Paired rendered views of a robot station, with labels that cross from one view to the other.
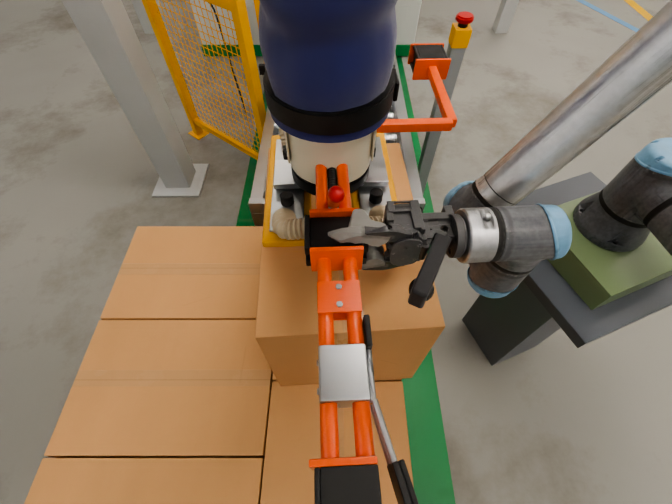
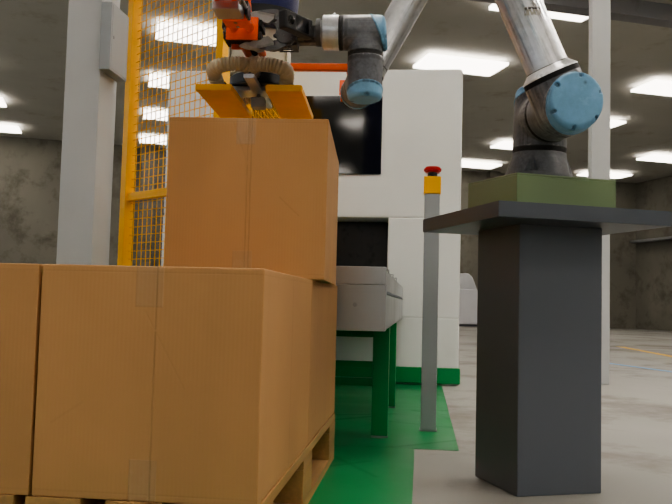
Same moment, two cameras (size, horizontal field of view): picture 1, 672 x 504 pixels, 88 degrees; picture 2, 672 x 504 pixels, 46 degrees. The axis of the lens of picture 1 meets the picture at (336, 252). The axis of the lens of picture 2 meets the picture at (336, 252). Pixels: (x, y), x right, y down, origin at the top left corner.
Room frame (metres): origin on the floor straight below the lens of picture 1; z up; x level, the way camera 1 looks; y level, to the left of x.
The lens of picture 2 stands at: (-1.64, -0.47, 0.49)
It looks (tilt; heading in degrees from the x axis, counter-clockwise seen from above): 4 degrees up; 6
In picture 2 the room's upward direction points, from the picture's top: 1 degrees clockwise
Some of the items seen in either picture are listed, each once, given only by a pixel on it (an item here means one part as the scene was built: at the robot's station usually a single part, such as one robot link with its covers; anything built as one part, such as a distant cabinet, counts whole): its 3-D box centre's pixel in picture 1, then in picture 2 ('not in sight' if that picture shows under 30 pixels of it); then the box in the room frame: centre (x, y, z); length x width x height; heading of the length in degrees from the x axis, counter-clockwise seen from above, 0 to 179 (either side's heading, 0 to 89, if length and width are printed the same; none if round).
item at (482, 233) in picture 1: (471, 234); (329, 31); (0.35, -0.22, 1.19); 0.09 x 0.05 x 0.10; 3
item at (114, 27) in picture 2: not in sight; (114, 42); (1.70, 0.91, 1.62); 0.20 x 0.05 x 0.30; 0
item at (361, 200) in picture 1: (372, 177); (291, 98); (0.59, -0.08, 1.08); 0.34 x 0.10 x 0.05; 3
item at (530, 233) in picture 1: (522, 234); (363, 33); (0.35, -0.31, 1.18); 0.12 x 0.09 x 0.10; 93
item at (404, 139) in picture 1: (389, 71); (391, 302); (2.12, -0.33, 0.50); 2.31 x 0.05 x 0.19; 0
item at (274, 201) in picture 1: (288, 179); (226, 97); (0.58, 0.11, 1.08); 0.34 x 0.10 x 0.05; 3
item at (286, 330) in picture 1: (340, 263); (262, 211); (0.57, -0.01, 0.74); 0.60 x 0.40 x 0.40; 4
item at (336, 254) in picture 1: (335, 239); (244, 33); (0.34, 0.00, 1.18); 0.10 x 0.08 x 0.06; 93
